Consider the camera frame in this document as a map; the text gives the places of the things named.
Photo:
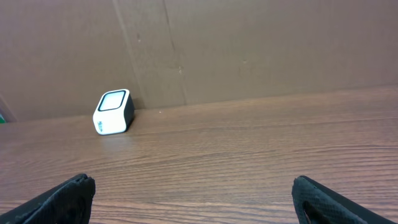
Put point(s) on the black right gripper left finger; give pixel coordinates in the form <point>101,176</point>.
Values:
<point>69,202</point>

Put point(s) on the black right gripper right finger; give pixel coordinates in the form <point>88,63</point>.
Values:
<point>316,204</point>

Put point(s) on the white barcode scanner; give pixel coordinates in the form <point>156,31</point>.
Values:
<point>114,113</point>

